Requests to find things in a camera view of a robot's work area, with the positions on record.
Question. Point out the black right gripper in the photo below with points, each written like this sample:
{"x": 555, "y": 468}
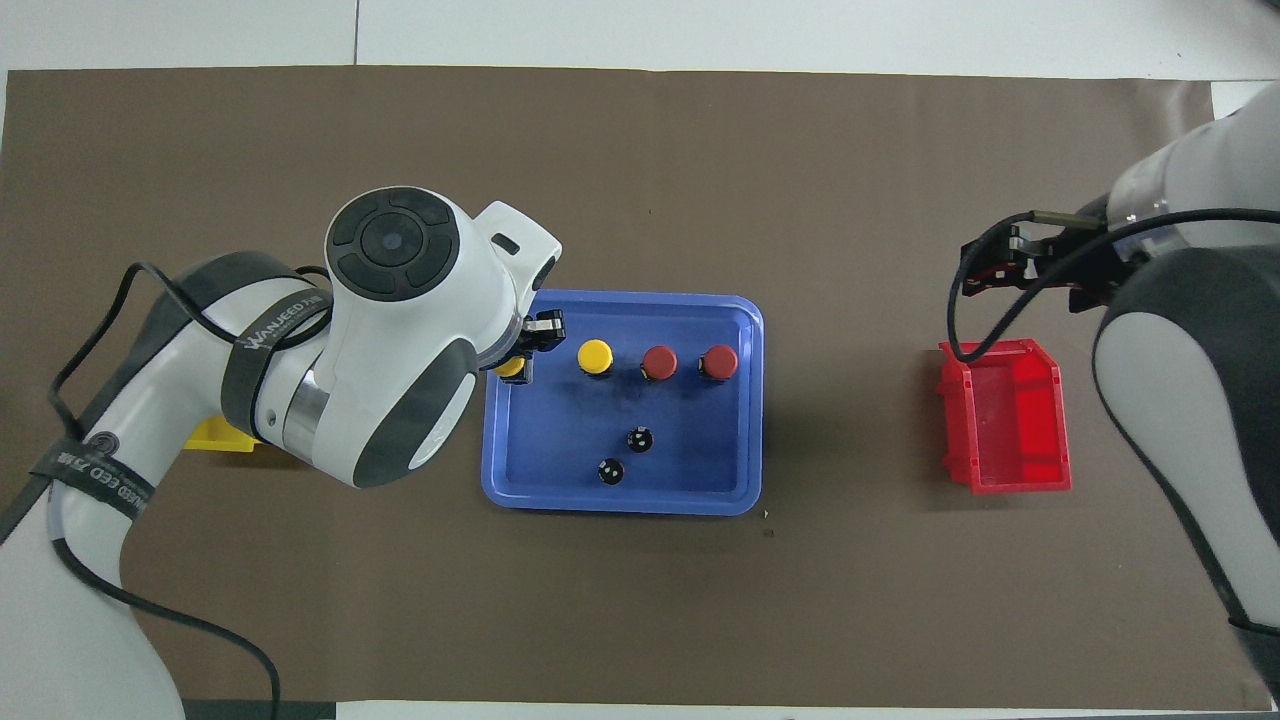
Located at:
{"x": 1080, "y": 255}

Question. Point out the yellow push button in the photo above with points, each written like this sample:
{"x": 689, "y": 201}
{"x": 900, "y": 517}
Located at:
{"x": 508, "y": 367}
{"x": 595, "y": 357}

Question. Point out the red push button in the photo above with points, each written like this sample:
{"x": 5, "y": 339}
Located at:
{"x": 718, "y": 361}
{"x": 658, "y": 362}

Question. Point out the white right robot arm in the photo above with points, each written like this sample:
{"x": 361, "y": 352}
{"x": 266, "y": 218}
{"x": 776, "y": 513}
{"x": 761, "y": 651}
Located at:
{"x": 1200, "y": 350}

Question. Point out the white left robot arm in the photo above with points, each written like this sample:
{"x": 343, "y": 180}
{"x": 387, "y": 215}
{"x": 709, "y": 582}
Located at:
{"x": 400, "y": 330}

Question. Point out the blue plastic tray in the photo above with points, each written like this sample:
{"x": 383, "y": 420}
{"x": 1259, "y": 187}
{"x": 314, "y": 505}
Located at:
{"x": 700, "y": 450}

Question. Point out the red plastic bin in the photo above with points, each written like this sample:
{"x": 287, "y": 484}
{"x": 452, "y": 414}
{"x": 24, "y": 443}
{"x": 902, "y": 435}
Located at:
{"x": 1010, "y": 420}

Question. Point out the small black cylinder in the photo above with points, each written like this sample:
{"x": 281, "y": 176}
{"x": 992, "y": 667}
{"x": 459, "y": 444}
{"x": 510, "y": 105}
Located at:
{"x": 610, "y": 471}
{"x": 640, "y": 438}

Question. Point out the yellow plastic bin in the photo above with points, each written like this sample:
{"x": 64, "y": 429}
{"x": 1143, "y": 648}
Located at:
{"x": 215, "y": 435}

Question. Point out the brown table mat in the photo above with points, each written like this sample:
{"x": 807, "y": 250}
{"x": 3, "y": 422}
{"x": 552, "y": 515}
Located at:
{"x": 850, "y": 600}

